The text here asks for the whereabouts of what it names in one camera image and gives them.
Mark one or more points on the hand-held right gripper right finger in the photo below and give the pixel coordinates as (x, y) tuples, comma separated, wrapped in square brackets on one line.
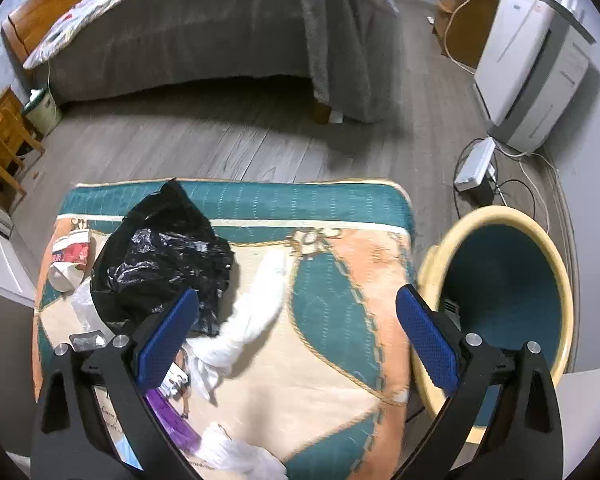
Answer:
[(427, 335)]

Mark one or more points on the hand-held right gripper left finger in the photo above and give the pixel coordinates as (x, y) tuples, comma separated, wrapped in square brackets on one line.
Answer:
[(170, 330)]

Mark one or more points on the long white tissue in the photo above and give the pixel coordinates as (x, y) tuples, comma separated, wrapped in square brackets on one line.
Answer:
[(250, 320)]

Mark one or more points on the yellow and teal waste bin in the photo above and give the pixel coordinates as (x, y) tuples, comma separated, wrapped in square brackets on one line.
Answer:
[(505, 270)]

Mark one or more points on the black plastic bag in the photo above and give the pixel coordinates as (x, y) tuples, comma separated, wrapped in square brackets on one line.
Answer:
[(155, 250)]

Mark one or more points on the clear plastic wrapper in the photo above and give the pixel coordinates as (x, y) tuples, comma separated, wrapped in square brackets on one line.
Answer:
[(85, 310)]

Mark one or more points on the purple packet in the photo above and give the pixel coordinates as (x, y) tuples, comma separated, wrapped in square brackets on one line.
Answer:
[(175, 425)]

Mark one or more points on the teal and orange patterned mat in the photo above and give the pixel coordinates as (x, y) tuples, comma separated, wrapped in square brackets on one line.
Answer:
[(330, 360)]

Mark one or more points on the crumpled red white paper cup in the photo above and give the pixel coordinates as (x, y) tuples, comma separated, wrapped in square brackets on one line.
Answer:
[(72, 255)]

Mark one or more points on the crumpled white tissue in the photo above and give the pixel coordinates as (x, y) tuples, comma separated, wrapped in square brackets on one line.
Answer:
[(240, 455)]

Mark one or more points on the large white power strip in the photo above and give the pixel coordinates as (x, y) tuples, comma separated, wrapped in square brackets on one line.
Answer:
[(475, 165)]

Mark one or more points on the white cabinet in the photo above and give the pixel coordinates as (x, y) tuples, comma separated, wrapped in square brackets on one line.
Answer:
[(0, 270)]

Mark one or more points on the wooden stool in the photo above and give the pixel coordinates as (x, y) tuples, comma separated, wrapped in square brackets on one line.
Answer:
[(0, 145)]

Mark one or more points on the small white bucket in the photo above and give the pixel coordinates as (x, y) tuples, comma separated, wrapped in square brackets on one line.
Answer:
[(42, 112)]

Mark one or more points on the white air purifier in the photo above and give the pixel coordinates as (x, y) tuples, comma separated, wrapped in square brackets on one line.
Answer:
[(520, 60)]

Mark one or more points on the grey bed sheet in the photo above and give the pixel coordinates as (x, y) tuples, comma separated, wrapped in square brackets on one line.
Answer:
[(205, 35)]

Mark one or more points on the grey fuzzy blanket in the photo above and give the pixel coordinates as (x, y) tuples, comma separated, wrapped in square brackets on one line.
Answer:
[(340, 35)]

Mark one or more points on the wooden side cabinet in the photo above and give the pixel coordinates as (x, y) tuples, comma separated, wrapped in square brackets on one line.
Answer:
[(467, 25)]

